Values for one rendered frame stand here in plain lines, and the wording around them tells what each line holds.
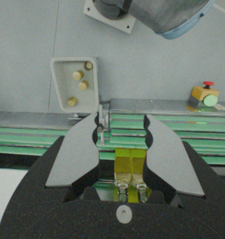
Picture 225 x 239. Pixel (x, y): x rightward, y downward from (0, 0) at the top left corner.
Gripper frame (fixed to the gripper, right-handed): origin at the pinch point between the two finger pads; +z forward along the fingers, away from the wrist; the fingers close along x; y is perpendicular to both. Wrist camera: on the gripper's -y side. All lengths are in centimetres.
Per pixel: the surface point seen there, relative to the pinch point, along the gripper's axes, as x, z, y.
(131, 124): 4.5, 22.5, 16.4
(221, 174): 53, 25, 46
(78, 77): -17.0, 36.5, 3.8
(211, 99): 36.1, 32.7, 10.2
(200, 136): 33.8, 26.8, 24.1
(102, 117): -5.7, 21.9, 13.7
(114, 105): -2.2, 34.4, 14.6
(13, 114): -57, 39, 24
